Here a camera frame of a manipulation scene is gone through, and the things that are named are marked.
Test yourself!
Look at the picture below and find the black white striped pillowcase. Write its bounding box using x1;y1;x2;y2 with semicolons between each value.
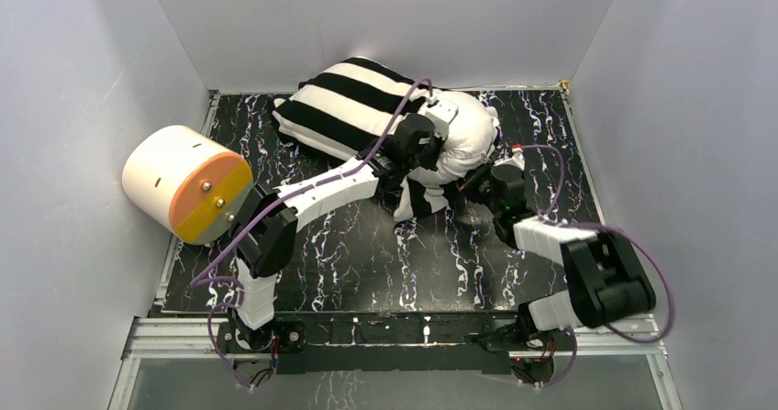
273;57;503;224

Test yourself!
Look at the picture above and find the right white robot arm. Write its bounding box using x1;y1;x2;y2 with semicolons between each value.
459;164;656;349

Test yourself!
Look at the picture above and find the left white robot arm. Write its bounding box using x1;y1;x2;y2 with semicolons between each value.
230;110;450;351

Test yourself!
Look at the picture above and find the white orange cylinder roll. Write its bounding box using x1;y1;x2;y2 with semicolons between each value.
121;125;254;245

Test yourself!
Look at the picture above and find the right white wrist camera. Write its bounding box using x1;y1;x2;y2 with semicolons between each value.
500;146;526;171

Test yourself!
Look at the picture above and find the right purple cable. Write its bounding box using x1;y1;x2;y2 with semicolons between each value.
510;143;676;343

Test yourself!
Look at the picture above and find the purple cable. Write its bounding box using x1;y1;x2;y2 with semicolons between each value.
510;143;676;343
188;79;434;360

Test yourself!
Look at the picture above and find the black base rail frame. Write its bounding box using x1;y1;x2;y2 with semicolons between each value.
218;307;572;384

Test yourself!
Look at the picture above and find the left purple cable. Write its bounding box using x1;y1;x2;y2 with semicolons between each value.
188;79;434;360

